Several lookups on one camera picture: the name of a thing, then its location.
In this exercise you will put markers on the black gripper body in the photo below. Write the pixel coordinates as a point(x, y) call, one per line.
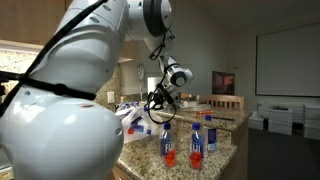
point(166, 95)

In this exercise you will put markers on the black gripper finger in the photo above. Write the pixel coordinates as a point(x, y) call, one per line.
point(163, 106)
point(152, 100)

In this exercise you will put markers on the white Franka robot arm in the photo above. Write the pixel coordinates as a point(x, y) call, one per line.
point(60, 140)

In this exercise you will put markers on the translucent white plastic bag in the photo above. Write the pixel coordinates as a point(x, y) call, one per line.
point(133, 111)

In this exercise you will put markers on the white bowl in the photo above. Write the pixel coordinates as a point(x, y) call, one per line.
point(190, 104)

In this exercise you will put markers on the orange marker pen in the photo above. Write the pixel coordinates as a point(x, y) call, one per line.
point(204, 113)

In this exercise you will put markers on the wide wooden chair back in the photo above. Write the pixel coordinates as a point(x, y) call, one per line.
point(221, 99)

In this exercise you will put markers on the dark red framed picture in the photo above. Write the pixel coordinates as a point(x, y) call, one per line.
point(223, 83)

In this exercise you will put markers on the black flat strip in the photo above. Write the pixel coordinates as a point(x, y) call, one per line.
point(223, 118)

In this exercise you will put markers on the white storage box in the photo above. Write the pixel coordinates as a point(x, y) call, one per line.
point(280, 129)
point(256, 121)
point(312, 121)

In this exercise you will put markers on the white printer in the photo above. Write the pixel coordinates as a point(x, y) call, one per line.
point(280, 113)

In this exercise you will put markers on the white projection screen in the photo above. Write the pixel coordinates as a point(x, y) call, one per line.
point(290, 60)

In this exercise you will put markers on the white wall phone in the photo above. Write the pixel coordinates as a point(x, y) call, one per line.
point(141, 71)

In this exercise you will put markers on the white wall outlet plate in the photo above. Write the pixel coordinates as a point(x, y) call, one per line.
point(111, 97)

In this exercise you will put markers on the wooden wall cabinets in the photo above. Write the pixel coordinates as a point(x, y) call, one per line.
point(23, 20)

